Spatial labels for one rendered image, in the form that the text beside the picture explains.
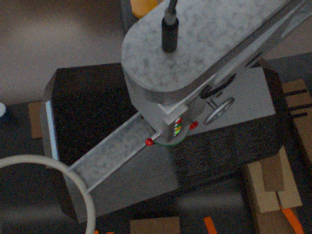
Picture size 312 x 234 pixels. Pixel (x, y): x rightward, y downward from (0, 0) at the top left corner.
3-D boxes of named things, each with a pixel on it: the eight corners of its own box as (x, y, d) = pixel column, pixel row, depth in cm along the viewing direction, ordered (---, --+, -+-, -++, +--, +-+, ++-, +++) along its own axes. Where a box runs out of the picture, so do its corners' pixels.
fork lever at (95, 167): (193, 60, 171) (195, 55, 166) (225, 92, 167) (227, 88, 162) (63, 164, 158) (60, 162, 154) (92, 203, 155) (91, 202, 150)
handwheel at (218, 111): (215, 88, 161) (221, 75, 146) (232, 107, 159) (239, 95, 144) (187, 112, 158) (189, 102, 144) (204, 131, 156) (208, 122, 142)
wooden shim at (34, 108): (28, 104, 279) (28, 103, 277) (43, 101, 279) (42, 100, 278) (33, 138, 272) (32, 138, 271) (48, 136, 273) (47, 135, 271)
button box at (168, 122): (179, 124, 146) (182, 101, 119) (184, 129, 146) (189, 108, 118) (162, 138, 145) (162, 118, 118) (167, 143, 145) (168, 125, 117)
